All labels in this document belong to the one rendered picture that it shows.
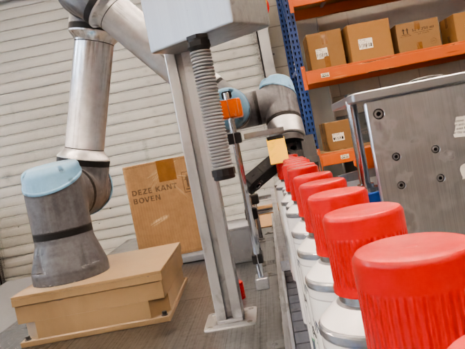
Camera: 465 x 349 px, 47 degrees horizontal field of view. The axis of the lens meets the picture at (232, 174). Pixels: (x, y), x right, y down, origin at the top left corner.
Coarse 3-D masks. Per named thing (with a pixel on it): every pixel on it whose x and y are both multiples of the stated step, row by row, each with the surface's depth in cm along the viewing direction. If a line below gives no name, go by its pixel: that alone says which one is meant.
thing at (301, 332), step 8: (288, 272) 95; (288, 280) 90; (288, 288) 85; (296, 288) 84; (296, 296) 80; (296, 304) 77; (296, 312) 73; (296, 320) 70; (296, 328) 67; (304, 328) 66; (296, 336) 64; (304, 336) 64; (296, 344) 62; (304, 344) 62
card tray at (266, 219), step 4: (268, 204) 208; (260, 208) 209; (272, 212) 209; (260, 216) 205; (264, 216) 203; (268, 216) 201; (260, 220) 195; (264, 220) 193; (268, 220) 191; (256, 224) 187; (264, 224) 183; (268, 224) 182
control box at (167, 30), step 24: (144, 0) 82; (168, 0) 79; (192, 0) 76; (216, 0) 74; (240, 0) 74; (264, 0) 79; (168, 24) 80; (192, 24) 77; (216, 24) 74; (240, 24) 74; (264, 24) 79; (168, 48) 81
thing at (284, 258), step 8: (272, 192) 160; (272, 200) 139; (280, 224) 98; (280, 232) 90; (280, 240) 83; (280, 248) 77; (280, 256) 72; (288, 256) 72; (280, 264) 69; (288, 264) 69
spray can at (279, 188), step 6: (294, 156) 86; (282, 174) 86; (282, 180) 86; (276, 186) 87; (282, 186) 85; (282, 198) 85; (282, 216) 86; (282, 222) 87; (288, 240) 86; (288, 246) 87; (288, 252) 87; (294, 276) 87; (294, 282) 87
